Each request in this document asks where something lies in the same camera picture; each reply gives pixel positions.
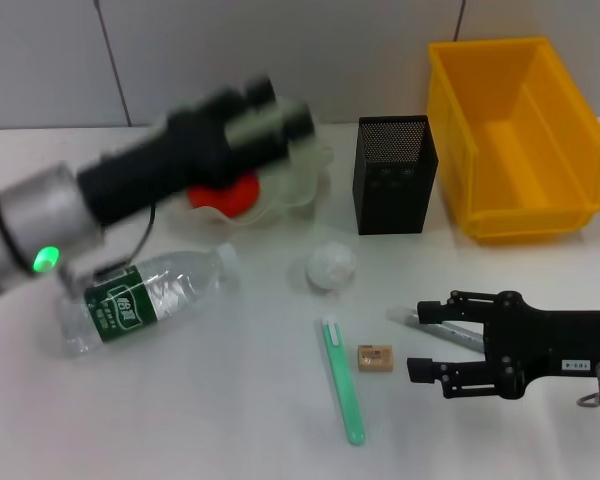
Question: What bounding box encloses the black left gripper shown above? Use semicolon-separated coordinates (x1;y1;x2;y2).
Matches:
77;74;317;224

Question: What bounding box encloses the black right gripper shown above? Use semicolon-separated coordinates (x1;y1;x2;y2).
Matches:
407;289;600;400

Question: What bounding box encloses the orange fruit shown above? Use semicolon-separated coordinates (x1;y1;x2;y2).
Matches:
187;172;261;219

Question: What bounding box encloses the white paper ball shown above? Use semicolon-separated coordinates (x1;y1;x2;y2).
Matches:
304;240;358;294

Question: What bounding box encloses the clear water bottle green label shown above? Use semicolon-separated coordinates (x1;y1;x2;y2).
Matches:
54;243;241;358

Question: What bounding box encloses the grey marker pen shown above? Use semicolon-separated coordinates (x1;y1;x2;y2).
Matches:
385;306;487;354

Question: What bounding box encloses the tan eraser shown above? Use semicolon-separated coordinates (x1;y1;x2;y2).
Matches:
356;343;396;374

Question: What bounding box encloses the translucent green fruit bowl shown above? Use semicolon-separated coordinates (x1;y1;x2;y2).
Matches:
144;89;337;237

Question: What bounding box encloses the black mesh pen holder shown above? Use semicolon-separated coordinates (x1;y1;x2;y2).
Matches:
352;115;440;236

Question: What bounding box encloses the green toothbrush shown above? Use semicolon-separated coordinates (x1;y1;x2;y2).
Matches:
314;314;367;447

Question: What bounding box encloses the yellow plastic bin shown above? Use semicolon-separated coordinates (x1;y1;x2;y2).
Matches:
426;35;600;246

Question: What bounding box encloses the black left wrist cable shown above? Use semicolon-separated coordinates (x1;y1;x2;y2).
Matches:
93;199;157;275

